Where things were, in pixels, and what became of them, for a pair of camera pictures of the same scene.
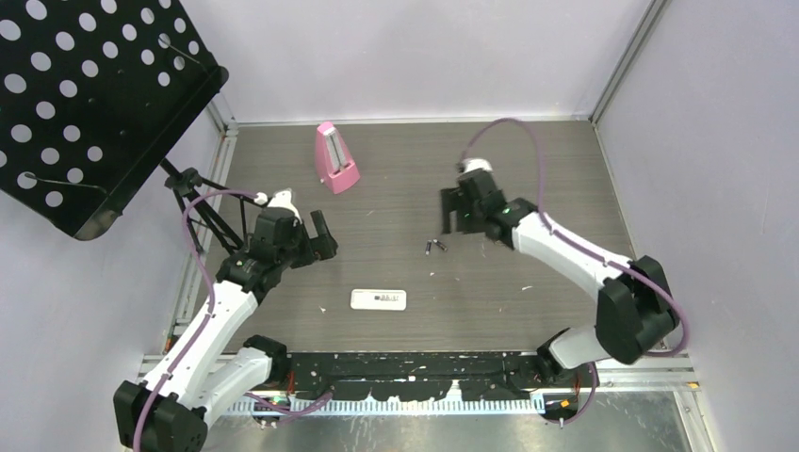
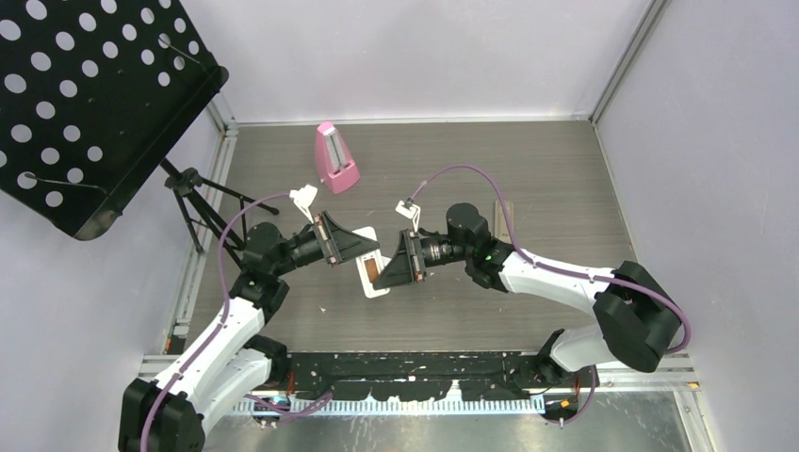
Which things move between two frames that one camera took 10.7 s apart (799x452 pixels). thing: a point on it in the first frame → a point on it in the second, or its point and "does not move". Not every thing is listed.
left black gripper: (322, 246) → (340, 244)
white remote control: (374, 299) → (370, 265)
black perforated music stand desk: (94, 94) does not move
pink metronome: (334, 165) does not move
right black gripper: (451, 200) → (405, 268)
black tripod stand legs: (218, 206) does not move
